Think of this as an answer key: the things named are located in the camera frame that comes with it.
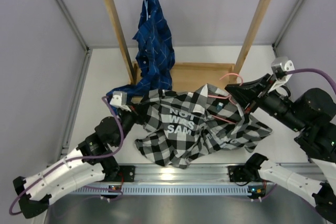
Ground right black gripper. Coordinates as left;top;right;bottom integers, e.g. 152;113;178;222
226;74;307;133

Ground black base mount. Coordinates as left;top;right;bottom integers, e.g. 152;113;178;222
114;165;135;183
228;165;254;186

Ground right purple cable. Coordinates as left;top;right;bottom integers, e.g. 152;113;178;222
286;68;336;91

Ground aluminium mounting rail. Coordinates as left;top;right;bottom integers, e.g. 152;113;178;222
115;163;326;183

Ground pink wire hanger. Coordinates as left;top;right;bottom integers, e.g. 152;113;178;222
208;73;244;124

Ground black white checkered shirt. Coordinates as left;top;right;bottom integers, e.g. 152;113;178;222
135;84;272;169

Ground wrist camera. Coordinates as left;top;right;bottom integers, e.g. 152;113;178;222
268;56;295;93
109;91;131;111

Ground wooden clothes rack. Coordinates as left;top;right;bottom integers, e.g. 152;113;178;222
104;0;271;91

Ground light blue wire hanger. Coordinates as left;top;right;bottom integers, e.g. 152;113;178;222
143;0;149;20

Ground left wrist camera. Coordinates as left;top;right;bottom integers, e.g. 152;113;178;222
109;91;131;111

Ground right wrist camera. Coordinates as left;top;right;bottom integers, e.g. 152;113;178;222
268;56;295;93

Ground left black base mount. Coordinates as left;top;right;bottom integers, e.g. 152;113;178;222
114;165;135;183

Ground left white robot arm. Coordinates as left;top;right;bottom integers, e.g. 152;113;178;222
13;110;139;219

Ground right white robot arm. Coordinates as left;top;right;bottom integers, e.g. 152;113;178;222
226;74;335;223

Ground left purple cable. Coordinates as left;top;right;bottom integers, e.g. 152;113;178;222
9;96;124;215

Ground slotted grey cable duct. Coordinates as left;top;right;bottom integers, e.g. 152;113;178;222
73;184;266;196

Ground purple cable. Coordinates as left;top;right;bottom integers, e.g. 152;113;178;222
286;68;336;91
9;96;124;215

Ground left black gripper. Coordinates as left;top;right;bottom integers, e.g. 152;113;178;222
114;101;150;147

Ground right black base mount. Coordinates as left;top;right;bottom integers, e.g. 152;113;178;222
228;165;254;186

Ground blue plaid shirt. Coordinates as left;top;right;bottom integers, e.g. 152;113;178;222
106;0;175;100

